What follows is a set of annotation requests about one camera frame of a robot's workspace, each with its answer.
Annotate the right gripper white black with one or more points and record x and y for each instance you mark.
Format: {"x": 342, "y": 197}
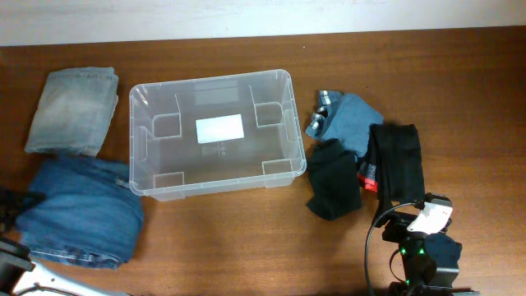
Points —
{"x": 397, "y": 222}

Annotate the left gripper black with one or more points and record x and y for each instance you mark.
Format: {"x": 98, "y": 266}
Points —
{"x": 8, "y": 214}

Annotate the dark blue jeans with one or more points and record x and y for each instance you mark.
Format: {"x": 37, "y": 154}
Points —
{"x": 89, "y": 216}

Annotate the light blue jeans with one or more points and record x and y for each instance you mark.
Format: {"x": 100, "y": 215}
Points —
{"x": 74, "y": 112}

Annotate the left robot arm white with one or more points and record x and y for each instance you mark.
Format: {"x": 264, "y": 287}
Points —
{"x": 24, "y": 275}

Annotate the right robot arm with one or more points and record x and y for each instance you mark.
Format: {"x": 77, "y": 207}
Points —
{"x": 430, "y": 258}

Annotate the black garment with red trim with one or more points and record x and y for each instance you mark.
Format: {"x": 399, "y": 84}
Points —
{"x": 392, "y": 167}

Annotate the black folded garment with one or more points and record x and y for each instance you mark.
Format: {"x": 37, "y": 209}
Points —
{"x": 332, "y": 172}

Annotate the blue grey folded garment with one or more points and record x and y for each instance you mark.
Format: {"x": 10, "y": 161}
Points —
{"x": 345, "y": 117}

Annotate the clear plastic storage bin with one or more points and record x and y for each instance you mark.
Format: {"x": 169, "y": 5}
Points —
{"x": 167, "y": 162}

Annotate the white label in bin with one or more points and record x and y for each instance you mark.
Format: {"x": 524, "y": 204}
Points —
{"x": 224, "y": 128}

